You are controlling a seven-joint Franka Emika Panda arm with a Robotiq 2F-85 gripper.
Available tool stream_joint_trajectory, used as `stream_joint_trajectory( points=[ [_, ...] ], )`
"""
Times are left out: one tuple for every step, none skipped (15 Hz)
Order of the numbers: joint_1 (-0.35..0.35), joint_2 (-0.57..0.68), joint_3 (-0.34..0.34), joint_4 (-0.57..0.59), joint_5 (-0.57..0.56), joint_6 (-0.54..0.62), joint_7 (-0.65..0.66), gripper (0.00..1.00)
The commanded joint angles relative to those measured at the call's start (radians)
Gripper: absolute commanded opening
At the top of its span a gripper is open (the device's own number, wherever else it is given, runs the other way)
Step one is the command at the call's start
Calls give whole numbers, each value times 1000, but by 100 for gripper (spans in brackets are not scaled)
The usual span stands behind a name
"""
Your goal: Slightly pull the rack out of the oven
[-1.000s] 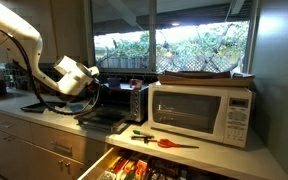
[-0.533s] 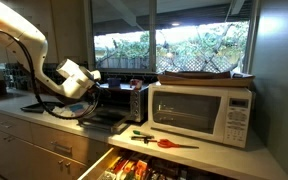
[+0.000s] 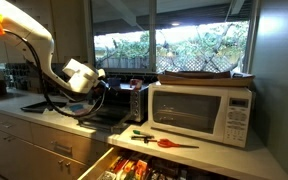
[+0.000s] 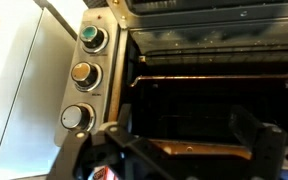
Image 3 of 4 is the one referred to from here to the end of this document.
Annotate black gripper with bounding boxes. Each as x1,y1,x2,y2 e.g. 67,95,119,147
96,79,118,101

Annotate toaster oven glass door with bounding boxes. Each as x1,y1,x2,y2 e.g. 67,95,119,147
78,111,134,134

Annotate silver toaster oven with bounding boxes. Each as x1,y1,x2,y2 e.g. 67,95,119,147
93,78,150,124

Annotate blue bowl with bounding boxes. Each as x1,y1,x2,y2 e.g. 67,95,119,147
107,77,122,87

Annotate red cup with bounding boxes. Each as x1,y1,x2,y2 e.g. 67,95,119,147
129,78,143,90

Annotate green marker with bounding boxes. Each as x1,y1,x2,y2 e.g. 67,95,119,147
132,129,155,138

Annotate black marker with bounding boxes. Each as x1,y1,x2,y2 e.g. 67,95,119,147
130,134,159,144

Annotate wood drawer front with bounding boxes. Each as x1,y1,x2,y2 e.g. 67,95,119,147
30,123,110,166
0,109,33,143

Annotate black baking tray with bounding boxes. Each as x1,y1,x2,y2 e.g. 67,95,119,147
20,100,68,114

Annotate red packet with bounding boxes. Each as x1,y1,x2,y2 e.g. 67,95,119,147
112,156,127,173

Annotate open wood drawer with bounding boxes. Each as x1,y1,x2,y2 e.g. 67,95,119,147
77,146,238,180

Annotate orange packet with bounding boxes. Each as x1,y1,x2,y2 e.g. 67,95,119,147
135,159,150,180

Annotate white microwave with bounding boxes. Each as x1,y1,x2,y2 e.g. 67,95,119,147
147,82,253,149

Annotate wooden tray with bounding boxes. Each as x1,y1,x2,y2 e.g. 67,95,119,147
157,69,256,88

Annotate kitchen window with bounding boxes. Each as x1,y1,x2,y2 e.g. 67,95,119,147
90,0,255,74

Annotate wood base cabinet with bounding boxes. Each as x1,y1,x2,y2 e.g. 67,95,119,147
0,109,112,180

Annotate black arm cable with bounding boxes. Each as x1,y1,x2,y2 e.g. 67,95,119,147
2,29,108,119

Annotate white wall cabinet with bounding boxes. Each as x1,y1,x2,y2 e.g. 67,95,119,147
0,0,89,64

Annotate silver bar drawer handle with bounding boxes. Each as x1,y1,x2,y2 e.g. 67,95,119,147
50,141,73,155
0,121,14,129

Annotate orange handled scissors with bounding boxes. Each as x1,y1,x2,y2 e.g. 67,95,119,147
156,138,200,150

